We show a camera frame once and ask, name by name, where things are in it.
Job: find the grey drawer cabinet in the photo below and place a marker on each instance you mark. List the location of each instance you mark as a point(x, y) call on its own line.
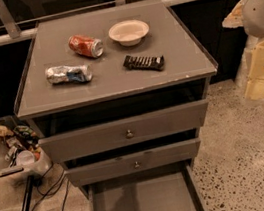
point(114, 92)

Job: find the crushed silver blue can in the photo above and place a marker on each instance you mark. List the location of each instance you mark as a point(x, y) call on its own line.
point(64, 74)

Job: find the grey drawer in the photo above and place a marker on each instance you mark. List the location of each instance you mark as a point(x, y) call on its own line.
point(100, 138)
point(168, 188)
point(128, 164)

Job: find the grey top drawer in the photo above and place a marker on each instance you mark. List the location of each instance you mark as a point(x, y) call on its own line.
point(100, 138)

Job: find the dark rxbar chocolate bar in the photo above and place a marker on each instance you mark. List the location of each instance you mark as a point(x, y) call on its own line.
point(144, 63)

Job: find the white diagonal pole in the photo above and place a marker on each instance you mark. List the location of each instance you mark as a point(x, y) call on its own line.
point(244, 65)

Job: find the grey bottom drawer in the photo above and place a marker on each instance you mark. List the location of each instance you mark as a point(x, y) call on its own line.
point(168, 188)

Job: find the white paper bowl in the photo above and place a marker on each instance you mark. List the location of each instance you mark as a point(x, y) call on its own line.
point(128, 33)

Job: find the clear plastic trash bin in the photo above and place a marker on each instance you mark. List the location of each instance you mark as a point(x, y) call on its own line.
point(20, 153)

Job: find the grey middle drawer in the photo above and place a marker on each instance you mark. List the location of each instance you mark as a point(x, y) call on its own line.
point(128, 164)

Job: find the red soda can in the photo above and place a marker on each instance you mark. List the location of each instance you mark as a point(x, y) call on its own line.
point(87, 46)

